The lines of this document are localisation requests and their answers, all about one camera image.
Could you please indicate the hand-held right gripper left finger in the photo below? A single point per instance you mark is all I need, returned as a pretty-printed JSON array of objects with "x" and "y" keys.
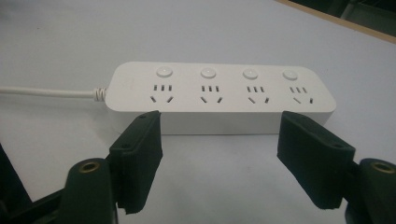
[{"x": 137, "y": 161}]

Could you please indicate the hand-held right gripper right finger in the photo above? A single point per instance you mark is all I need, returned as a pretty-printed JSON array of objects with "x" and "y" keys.
[{"x": 314, "y": 158}]

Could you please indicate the white power strip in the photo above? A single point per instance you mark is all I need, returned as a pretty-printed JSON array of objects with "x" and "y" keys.
[{"x": 218, "y": 102}]

